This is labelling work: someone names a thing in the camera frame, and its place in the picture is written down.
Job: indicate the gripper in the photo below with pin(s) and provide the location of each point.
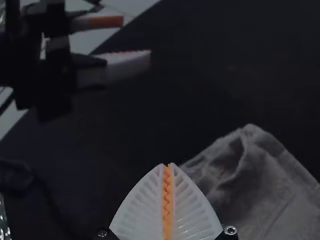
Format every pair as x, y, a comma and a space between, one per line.
50, 75

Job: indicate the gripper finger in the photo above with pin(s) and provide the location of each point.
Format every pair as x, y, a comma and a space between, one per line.
142, 207
190, 212

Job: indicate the pale towel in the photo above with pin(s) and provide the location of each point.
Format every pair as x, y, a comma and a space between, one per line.
262, 180

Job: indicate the black mat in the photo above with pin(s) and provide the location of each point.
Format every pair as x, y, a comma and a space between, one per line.
200, 75

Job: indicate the silver foil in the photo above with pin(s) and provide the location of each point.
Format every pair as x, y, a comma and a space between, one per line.
4, 220

